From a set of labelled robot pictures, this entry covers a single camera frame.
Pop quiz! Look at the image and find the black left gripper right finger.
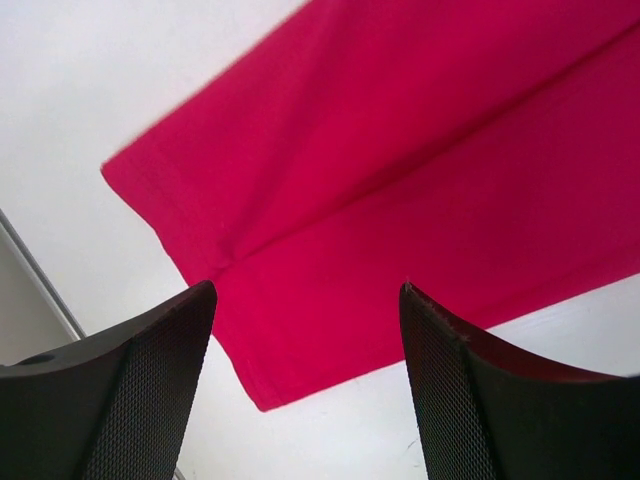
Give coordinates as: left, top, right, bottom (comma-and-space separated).
399, 284, 639, 480

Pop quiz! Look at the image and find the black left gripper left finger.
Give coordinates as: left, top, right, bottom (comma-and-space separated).
1, 281, 217, 479

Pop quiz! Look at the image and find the pink red t shirt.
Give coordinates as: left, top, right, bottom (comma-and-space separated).
101, 1, 639, 411

